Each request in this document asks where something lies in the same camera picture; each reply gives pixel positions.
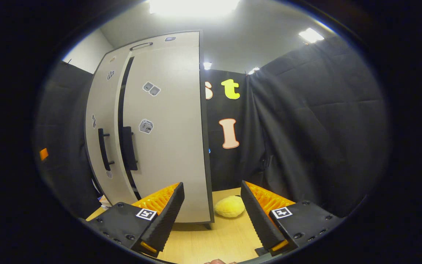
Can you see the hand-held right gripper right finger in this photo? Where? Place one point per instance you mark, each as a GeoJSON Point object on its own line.
{"type": "Point", "coordinates": [256, 220]}

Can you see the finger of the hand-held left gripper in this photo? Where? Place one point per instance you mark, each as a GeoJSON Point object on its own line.
{"type": "Point", "coordinates": [43, 154]}

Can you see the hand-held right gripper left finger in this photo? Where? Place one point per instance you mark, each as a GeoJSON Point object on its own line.
{"type": "Point", "coordinates": [167, 220]}

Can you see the white shoe cabinet door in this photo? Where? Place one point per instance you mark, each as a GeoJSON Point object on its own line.
{"type": "Point", "coordinates": [104, 106]}
{"type": "Point", "coordinates": [174, 146]}

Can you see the white shoe cabinet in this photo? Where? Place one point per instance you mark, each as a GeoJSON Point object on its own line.
{"type": "Point", "coordinates": [206, 146]}

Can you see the yellow plush ball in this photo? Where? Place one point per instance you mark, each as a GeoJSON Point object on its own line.
{"type": "Point", "coordinates": [230, 206]}

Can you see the long ceiling light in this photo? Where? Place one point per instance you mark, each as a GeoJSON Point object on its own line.
{"type": "Point", "coordinates": [192, 7]}

